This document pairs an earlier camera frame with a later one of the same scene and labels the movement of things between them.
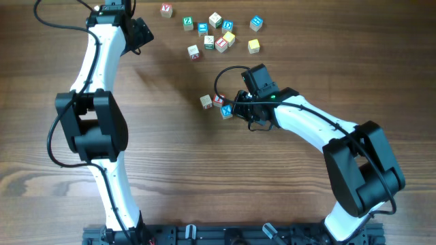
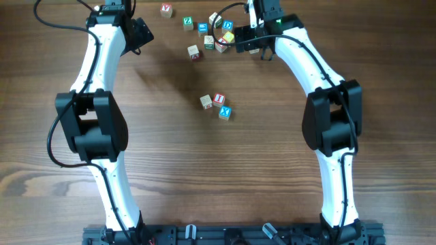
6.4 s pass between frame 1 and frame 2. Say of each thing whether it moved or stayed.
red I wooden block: stayed
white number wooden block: stayed
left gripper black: stayed
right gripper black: moved
